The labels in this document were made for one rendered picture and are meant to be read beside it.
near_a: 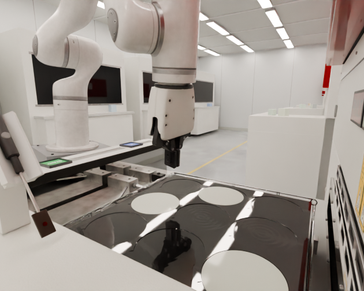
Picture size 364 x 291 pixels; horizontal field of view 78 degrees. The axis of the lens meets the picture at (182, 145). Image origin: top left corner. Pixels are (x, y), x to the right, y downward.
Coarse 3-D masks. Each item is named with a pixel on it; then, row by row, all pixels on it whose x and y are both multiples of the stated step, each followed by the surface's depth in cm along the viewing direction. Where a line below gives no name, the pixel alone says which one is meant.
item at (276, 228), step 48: (144, 192) 52; (192, 192) 53; (240, 192) 53; (96, 240) 35; (144, 240) 35; (192, 240) 35; (240, 240) 35; (288, 240) 35; (192, 288) 26; (288, 288) 26
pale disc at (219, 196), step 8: (200, 192) 52; (208, 192) 52; (216, 192) 52; (224, 192) 52; (232, 192) 52; (208, 200) 48; (216, 200) 48; (224, 200) 48; (232, 200) 48; (240, 200) 48
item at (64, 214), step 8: (144, 184) 63; (96, 192) 57; (104, 192) 57; (112, 192) 57; (120, 192) 57; (128, 192) 57; (80, 200) 53; (88, 200) 53; (96, 200) 53; (104, 200) 53; (112, 200) 53; (56, 208) 49; (64, 208) 49; (72, 208) 49; (80, 208) 49; (88, 208) 49; (96, 208) 49; (56, 216) 46; (64, 216) 46; (72, 216) 46; (80, 216) 46; (64, 224) 43
